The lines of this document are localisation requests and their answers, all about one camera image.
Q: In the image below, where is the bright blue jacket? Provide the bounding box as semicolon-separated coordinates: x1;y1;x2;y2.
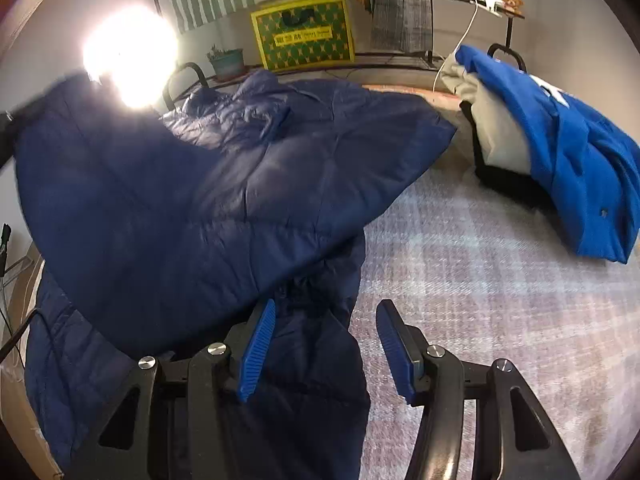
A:
454;46;639;263

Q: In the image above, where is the white lamp cable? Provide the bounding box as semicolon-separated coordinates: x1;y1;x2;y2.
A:
432;0;501;92

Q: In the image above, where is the navy blue puffer jacket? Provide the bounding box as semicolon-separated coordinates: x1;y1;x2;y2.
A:
14;71;456;479

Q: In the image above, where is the yellow green storage box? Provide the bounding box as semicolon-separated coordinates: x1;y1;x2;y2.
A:
250;0;355;73

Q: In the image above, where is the potted plant teal pot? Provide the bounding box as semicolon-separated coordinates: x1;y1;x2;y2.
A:
207;46;246;81

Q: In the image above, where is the plaid pink bed blanket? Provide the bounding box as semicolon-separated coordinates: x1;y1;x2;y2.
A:
350;146;639;479

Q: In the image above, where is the bright round lamp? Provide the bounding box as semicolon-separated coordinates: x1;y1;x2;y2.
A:
81;3;179;110

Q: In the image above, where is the grey plaid hanging cloth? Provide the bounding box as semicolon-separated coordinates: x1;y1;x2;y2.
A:
371;0;433;53

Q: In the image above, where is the grey white folded garment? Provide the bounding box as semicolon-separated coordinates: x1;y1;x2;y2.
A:
440;53;532;174

